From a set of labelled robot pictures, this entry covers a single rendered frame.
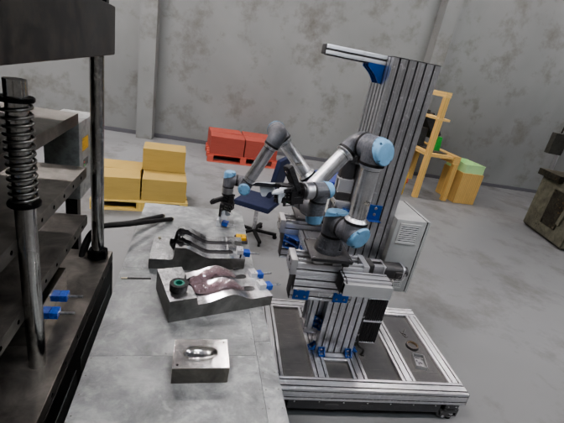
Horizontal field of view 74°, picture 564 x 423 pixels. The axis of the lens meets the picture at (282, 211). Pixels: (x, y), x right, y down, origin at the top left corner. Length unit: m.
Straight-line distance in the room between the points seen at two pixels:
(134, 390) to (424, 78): 1.82
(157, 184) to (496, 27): 7.67
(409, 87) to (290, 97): 6.29
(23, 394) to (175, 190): 3.39
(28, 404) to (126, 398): 0.29
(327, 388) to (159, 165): 3.43
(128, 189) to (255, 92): 4.25
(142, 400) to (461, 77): 8.85
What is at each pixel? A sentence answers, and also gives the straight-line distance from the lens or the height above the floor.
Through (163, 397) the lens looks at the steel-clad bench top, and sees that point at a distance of 1.47.
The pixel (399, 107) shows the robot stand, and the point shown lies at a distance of 2.03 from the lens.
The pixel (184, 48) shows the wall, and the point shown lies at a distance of 8.14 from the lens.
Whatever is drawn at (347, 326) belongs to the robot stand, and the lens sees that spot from 2.54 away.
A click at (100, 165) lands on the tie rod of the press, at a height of 1.30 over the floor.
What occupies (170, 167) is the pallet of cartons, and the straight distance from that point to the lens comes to 4.91.
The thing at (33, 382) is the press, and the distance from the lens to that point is 1.61.
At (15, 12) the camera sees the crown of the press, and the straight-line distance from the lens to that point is 1.05.
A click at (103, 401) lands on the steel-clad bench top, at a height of 0.80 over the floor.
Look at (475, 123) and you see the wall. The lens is 9.83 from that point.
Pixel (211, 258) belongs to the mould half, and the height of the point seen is 0.88.
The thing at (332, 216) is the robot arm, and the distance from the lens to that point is 1.89.
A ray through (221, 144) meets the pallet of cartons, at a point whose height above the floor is 0.34.
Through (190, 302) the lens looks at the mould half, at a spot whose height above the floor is 0.89.
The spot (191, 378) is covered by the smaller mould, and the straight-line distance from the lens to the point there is 1.50.
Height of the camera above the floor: 1.91
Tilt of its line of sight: 21 degrees down
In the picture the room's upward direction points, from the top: 11 degrees clockwise
